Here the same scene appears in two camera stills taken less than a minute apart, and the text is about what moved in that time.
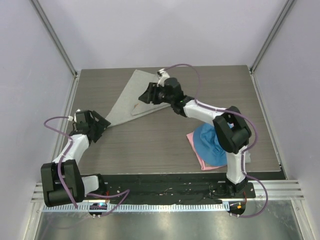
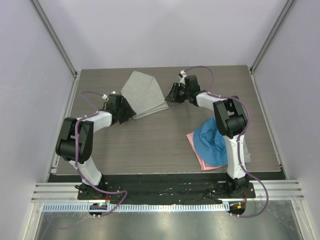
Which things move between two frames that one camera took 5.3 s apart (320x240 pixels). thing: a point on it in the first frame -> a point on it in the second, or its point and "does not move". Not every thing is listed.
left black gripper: [101, 124] -> [129, 112]
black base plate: [171, 189] does not move
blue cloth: [208, 146] does not move
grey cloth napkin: [128, 106] does not move
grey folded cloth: [247, 157] does not move
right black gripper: [150, 95] -> [173, 96]
